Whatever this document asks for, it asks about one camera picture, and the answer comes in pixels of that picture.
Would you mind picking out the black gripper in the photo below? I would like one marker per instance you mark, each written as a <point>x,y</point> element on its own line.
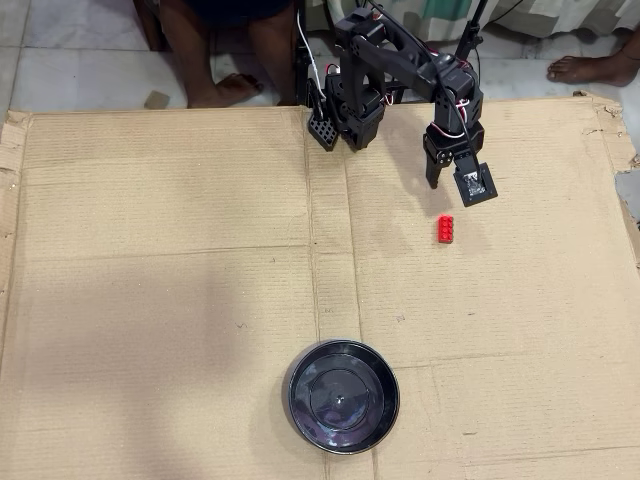
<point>442,156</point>

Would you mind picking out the red lego block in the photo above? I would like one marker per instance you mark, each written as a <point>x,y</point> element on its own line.
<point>446,229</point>

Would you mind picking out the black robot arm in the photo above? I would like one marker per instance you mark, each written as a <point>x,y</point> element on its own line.
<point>395,50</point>

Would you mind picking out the black round plastic bin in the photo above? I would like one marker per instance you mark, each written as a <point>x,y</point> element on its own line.
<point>344,397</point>

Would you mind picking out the black perforated base clamp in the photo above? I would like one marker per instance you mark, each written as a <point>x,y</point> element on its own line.
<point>322,131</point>

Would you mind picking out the black metal stand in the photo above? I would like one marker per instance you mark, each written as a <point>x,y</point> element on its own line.
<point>471,30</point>

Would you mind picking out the bare person foot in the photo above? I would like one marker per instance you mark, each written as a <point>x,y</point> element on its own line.
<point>595,67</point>

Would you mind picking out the white plastic pipe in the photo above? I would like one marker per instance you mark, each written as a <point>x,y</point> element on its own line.
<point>337,7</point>

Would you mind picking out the bare person leg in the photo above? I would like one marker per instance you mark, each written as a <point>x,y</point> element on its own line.
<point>192,55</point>
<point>272,55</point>

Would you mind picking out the dark blue shorts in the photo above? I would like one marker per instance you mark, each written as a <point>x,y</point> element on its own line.
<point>235,9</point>

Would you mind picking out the small cardboard scrap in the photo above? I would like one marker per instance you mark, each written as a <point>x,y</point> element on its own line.
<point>156,100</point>

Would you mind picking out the large brown cardboard sheet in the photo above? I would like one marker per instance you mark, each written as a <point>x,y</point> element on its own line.
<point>150,250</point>

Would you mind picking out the brown wooden furniture leg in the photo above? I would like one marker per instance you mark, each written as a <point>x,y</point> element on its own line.
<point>150,25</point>

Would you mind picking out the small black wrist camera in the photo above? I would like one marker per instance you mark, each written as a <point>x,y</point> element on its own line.
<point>475,185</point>

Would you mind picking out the black metal post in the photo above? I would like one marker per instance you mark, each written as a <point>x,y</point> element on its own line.
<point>300,75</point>

